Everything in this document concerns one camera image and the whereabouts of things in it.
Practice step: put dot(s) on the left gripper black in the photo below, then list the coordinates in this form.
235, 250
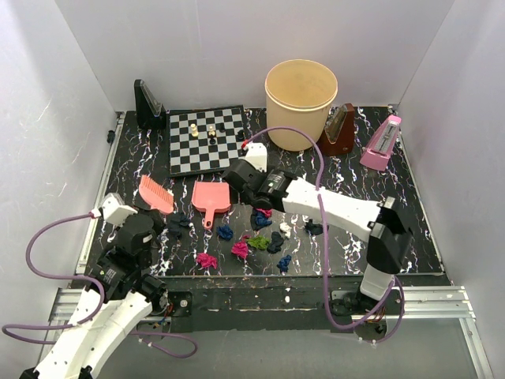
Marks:
159, 223

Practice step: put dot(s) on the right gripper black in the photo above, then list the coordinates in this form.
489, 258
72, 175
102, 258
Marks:
264, 174

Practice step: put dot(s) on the pink hand brush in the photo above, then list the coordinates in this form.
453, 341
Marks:
157, 197

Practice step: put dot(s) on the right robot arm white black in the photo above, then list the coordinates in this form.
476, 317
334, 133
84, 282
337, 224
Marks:
381, 224

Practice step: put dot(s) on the dark scrap by left arm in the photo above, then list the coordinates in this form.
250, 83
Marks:
176, 222

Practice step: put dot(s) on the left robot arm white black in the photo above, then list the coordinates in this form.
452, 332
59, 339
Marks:
120, 295

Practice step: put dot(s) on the magenta scrap upper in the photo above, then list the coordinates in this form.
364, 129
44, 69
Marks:
266, 212

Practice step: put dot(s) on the black chess piece edge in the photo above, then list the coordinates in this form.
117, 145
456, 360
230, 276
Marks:
241, 135

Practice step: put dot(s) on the pink dustpan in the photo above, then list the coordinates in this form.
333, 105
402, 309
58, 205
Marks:
211, 198

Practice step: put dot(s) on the navy scrap under magenta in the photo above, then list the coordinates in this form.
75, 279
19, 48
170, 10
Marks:
259, 221

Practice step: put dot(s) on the navy scrap left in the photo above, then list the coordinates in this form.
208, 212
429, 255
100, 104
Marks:
225, 232

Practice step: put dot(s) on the black grey chessboard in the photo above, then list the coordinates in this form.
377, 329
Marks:
189, 155

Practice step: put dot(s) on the small white scrap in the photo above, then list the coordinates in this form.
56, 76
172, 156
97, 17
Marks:
286, 229

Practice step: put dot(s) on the green paper scrap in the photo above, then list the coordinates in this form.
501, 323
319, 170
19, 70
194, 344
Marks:
258, 242

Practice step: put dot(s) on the magenta scrap front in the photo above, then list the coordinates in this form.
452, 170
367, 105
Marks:
206, 261

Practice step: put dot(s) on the black scrap centre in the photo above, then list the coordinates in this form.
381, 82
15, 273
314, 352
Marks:
276, 242

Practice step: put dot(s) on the white chess piece left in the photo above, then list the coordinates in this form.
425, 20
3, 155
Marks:
194, 131

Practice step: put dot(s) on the magenta scrap middle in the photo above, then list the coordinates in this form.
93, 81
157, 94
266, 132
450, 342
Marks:
240, 249

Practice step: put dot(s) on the dark navy scrap right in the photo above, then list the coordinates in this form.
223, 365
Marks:
314, 228

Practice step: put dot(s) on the blue scrap front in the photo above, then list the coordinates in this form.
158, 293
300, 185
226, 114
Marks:
283, 264

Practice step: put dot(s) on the brown metronome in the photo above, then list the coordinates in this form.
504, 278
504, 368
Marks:
339, 132

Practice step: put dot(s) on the beige plastic bucket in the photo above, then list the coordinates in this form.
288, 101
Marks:
299, 94

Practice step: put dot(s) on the black metronome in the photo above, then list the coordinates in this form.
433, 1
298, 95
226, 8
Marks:
151, 114

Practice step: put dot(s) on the pink metronome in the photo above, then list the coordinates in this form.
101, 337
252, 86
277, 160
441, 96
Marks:
377, 152

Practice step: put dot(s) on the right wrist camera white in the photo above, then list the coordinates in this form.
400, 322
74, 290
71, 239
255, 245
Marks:
255, 154

